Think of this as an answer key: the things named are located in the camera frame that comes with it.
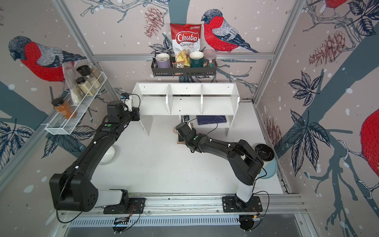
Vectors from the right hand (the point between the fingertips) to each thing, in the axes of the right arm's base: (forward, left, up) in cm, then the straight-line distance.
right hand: (183, 129), depth 90 cm
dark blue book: (+5, -15, +4) cm, 16 cm away
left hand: (+5, +24, +17) cm, 29 cm away
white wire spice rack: (-11, +56, +21) cm, 61 cm away
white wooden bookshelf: (+9, -16, +14) cm, 23 cm away
